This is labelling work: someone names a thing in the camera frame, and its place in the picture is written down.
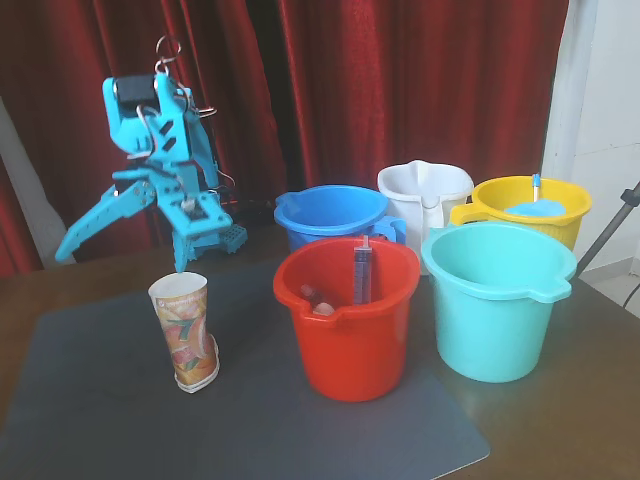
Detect yellow plastic bucket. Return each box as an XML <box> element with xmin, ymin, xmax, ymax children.
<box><xmin>449</xmin><ymin>175</ymin><xmax>594</xmax><ymax>254</ymax></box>

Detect fruit print paper cup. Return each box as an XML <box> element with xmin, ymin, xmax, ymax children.
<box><xmin>147</xmin><ymin>271</ymin><xmax>222</xmax><ymax>395</ymax></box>

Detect turquoise plastic bucket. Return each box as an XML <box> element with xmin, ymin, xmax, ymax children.
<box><xmin>420</xmin><ymin>220</ymin><xmax>579</xmax><ymax>384</ymax></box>

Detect red curtain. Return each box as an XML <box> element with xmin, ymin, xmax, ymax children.
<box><xmin>0</xmin><ymin>0</ymin><xmax>572</xmax><ymax>279</ymax></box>

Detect small glass vial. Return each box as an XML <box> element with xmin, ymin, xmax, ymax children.
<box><xmin>299</xmin><ymin>283</ymin><xmax>335</xmax><ymax>318</ymax></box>

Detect thin wire loop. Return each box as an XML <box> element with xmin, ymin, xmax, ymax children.
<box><xmin>153</xmin><ymin>34</ymin><xmax>183</xmax><ymax>77</ymax></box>

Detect blue crumpled glove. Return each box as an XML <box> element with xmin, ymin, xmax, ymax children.
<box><xmin>503</xmin><ymin>199</ymin><xmax>569</xmax><ymax>218</ymax></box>

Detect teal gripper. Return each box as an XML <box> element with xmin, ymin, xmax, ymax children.
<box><xmin>53</xmin><ymin>163</ymin><xmax>235</xmax><ymax>275</ymax></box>

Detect red plastic bucket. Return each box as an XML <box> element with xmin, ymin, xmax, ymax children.
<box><xmin>272</xmin><ymin>235</ymin><xmax>422</xmax><ymax>404</ymax></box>

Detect plastic syringe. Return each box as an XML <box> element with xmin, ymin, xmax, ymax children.
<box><xmin>352</xmin><ymin>235</ymin><xmax>376</xmax><ymax>307</ymax></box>

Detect blue plastic bucket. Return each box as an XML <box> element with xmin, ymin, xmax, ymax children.
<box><xmin>273</xmin><ymin>184</ymin><xmax>408</xmax><ymax>254</ymax></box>

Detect dark grey rubber mat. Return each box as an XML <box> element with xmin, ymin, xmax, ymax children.
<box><xmin>0</xmin><ymin>258</ymin><xmax>492</xmax><ymax>480</ymax></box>

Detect grey tripod leg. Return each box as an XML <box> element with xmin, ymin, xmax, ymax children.
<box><xmin>573</xmin><ymin>181</ymin><xmax>640</xmax><ymax>275</ymax></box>

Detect white plastic bucket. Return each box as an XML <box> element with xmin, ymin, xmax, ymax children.
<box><xmin>376</xmin><ymin>159</ymin><xmax>476</xmax><ymax>277</ymax></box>

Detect thin grey floor cable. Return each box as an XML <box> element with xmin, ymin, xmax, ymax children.
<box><xmin>618</xmin><ymin>282</ymin><xmax>640</xmax><ymax>310</ymax></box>

